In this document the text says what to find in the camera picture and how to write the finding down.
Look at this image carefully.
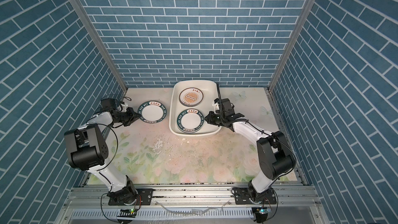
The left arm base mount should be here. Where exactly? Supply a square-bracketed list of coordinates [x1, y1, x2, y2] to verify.
[107, 188, 153, 206]

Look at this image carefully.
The green rim plate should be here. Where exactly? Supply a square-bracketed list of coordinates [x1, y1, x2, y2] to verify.
[177, 108, 204, 133]
[137, 101, 167, 123]

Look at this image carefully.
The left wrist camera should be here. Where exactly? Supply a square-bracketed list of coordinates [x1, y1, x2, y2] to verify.
[114, 100, 128, 113]

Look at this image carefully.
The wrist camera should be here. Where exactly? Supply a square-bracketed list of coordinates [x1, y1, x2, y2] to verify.
[114, 100, 128, 113]
[212, 99, 220, 112]

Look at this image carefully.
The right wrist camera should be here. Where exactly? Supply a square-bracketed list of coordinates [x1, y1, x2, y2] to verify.
[212, 99, 220, 112]

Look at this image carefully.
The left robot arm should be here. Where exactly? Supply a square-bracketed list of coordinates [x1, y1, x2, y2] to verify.
[64, 98, 142, 205]

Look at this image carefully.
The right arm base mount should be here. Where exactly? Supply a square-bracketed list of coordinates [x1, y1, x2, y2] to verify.
[231, 187, 277, 205]

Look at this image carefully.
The orange sunburst plate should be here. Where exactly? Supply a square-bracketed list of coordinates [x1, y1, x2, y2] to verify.
[179, 87, 204, 107]

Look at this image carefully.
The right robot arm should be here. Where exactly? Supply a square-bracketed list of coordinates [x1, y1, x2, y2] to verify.
[205, 98, 297, 203]

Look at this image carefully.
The white plastic bin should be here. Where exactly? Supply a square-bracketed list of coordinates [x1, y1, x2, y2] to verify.
[169, 80, 221, 138]

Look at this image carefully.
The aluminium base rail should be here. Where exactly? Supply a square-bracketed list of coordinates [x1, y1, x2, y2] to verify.
[64, 182, 321, 208]

